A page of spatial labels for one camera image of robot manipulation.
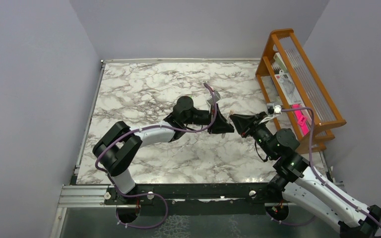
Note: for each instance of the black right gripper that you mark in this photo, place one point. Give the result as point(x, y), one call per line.
point(241, 122)

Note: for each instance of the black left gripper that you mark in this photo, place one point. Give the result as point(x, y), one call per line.
point(221, 125)

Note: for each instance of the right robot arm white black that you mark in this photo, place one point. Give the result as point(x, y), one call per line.
point(299, 182)

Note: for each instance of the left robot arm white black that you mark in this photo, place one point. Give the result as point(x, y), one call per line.
point(118, 147)

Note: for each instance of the orange wooden rack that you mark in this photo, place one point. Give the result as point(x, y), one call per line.
point(318, 107)

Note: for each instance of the pink item in rack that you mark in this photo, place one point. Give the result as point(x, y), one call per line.
point(301, 119)

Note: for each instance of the white booklet in rack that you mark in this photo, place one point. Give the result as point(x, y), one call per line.
point(285, 81)

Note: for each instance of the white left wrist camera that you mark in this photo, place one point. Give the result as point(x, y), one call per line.
point(210, 99)

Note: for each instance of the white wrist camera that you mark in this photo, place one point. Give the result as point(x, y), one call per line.
point(210, 99)
point(274, 109)

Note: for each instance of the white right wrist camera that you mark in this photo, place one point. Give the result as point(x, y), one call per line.
point(274, 109)

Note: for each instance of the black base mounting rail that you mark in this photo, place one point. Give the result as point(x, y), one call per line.
point(195, 199)

